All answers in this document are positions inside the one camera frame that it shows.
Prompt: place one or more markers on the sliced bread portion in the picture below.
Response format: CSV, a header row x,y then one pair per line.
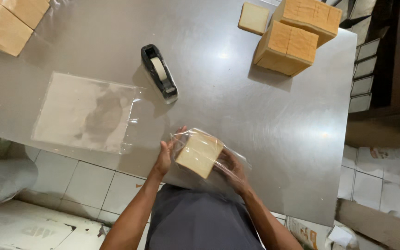
x,y
199,153

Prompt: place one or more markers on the sliced bread loaf block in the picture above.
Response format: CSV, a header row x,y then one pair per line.
x,y
286,48
309,18

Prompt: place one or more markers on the bagged bread loaf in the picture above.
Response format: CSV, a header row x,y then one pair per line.
x,y
2,29
26,10

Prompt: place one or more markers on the printed paper sack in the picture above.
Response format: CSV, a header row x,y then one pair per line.
x,y
304,233

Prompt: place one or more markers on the metal tray rack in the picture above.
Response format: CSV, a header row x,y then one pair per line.
x,y
361,66

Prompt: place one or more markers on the person's left hand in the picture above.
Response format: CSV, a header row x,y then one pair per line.
x,y
165,155

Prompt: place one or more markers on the black tape dispenser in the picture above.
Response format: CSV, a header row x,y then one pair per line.
x,y
159,73

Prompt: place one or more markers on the clear plastic bread bag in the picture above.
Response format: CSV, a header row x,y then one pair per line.
x,y
209,160

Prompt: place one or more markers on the person's grey shirt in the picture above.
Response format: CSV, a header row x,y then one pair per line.
x,y
201,222

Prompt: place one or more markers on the person's right fingers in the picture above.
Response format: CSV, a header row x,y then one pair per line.
x,y
222,162

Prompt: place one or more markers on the stack of clear plastic bags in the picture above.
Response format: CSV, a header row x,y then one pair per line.
x,y
83,111

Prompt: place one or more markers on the white sack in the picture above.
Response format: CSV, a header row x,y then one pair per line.
x,y
2,180

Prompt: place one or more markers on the white flat carton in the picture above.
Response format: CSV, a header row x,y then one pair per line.
x,y
33,229

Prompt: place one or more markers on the person's right hand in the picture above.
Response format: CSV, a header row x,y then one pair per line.
x,y
234,170

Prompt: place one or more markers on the single bread slice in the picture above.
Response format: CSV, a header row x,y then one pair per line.
x,y
253,18

